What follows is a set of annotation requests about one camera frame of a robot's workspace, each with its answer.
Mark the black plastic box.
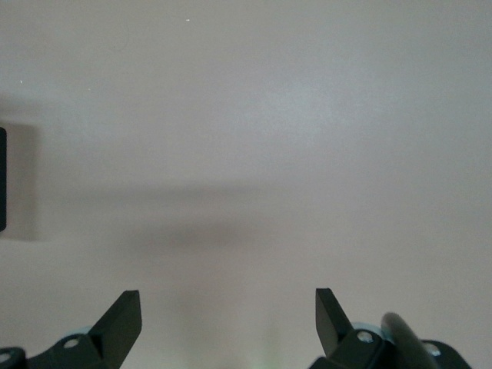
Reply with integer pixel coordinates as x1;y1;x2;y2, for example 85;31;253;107
0;126;8;234

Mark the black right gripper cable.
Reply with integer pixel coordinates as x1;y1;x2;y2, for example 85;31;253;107
379;312;428;369

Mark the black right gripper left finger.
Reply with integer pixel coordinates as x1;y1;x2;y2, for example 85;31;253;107
27;290;143;369

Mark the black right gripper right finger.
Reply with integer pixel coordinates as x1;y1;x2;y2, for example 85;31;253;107
307;288;386;369

